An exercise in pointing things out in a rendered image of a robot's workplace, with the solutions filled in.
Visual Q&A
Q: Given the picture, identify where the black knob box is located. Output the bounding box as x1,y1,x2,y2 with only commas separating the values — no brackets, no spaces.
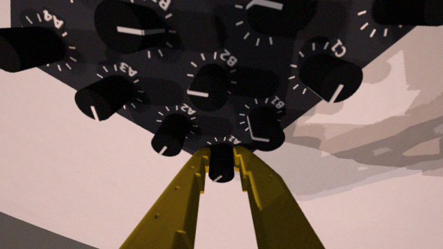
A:
0,0,443,183

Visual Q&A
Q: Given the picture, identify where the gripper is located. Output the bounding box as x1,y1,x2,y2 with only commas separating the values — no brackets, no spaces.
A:
119,146,325,249

